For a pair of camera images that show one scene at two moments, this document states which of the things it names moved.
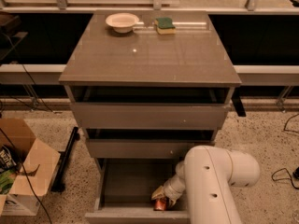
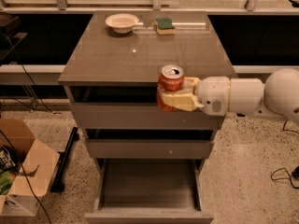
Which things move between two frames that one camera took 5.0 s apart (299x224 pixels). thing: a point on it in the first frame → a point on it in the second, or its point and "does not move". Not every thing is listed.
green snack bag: (7, 180) does not move
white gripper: (170, 190) → (214, 94)
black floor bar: (59, 184) does not move
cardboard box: (36, 162) does not move
